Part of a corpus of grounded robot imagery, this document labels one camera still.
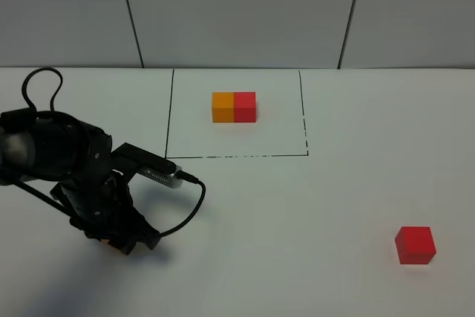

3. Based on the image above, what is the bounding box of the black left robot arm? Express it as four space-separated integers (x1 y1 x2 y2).
1 108 171 255

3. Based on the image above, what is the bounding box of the red template block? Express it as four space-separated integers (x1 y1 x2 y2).
234 92 257 122

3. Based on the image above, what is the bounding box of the black left camera cable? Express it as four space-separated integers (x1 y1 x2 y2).
21 68 207 238

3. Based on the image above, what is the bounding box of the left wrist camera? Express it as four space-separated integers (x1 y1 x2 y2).
111 143 183 189

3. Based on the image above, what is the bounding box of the orange template block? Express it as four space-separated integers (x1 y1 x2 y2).
212 92 235 122

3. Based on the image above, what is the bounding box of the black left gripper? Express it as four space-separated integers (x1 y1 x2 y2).
50 170 161 255

